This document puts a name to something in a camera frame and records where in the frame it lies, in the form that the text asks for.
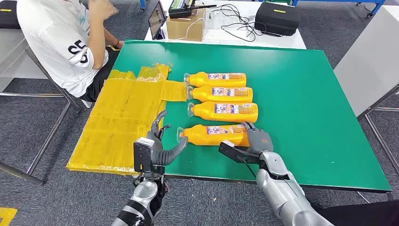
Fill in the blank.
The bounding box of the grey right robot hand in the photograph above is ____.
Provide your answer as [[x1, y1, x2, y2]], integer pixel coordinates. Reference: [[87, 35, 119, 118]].
[[241, 121, 274, 155]]

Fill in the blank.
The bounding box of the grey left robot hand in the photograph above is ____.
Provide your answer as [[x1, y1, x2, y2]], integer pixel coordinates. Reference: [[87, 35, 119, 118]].
[[146, 109, 189, 166]]

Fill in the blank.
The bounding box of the orange detergent bottle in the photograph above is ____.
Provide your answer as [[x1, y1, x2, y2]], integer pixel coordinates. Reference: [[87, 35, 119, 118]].
[[186, 86, 254, 103], [176, 124, 250, 147], [187, 101, 259, 123], [184, 72, 247, 88]]

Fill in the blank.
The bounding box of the yellow taped mat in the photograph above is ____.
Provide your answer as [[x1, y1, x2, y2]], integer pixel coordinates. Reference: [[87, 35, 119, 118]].
[[65, 64, 188, 176]]

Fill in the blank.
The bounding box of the white table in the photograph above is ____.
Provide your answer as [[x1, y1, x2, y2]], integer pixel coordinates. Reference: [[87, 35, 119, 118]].
[[144, 0, 307, 50]]

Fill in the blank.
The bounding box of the black case with yellow tag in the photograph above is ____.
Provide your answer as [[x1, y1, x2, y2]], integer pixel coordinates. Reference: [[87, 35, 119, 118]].
[[0, 0, 21, 30], [254, 1, 301, 37]]

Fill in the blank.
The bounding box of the brown cardboard box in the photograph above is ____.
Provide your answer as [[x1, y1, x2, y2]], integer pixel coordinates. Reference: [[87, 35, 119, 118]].
[[166, 8, 207, 42]]

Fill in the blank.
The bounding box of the clear plastic box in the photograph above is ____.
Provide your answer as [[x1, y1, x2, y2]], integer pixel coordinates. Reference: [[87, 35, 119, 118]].
[[206, 9, 234, 30]]

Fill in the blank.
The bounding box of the pale grey table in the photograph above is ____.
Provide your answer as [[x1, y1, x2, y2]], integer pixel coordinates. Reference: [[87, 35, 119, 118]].
[[333, 4, 399, 175]]

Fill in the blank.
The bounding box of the black tablet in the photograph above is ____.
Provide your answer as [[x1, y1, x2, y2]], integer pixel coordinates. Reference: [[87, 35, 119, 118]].
[[148, 0, 168, 40]]

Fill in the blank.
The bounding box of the black remote controller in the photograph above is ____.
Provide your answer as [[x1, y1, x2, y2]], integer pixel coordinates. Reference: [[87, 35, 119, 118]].
[[168, 0, 217, 19]]

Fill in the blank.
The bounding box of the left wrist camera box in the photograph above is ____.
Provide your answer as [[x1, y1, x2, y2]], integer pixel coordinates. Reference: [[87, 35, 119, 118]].
[[133, 137, 156, 173]]

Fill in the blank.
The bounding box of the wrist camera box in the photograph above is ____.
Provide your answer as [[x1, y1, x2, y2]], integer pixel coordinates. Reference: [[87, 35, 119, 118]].
[[133, 137, 156, 173], [218, 140, 261, 164]]

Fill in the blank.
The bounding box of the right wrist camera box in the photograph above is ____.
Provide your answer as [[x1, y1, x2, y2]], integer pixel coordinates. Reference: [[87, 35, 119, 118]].
[[218, 140, 261, 164]]

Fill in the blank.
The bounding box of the black cable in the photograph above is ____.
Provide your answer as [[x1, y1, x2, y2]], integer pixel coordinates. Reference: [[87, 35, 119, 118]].
[[212, 3, 283, 43]]

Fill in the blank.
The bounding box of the thin white cable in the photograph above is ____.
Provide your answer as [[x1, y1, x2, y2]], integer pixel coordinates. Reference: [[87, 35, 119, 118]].
[[171, 17, 207, 42]]

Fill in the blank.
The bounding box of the blue metal frame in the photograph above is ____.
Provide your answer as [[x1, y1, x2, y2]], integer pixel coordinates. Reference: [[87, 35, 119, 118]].
[[291, 0, 385, 18]]

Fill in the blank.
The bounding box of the steel frame table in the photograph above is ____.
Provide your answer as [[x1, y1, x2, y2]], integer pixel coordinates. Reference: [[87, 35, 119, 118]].
[[0, 28, 86, 186]]

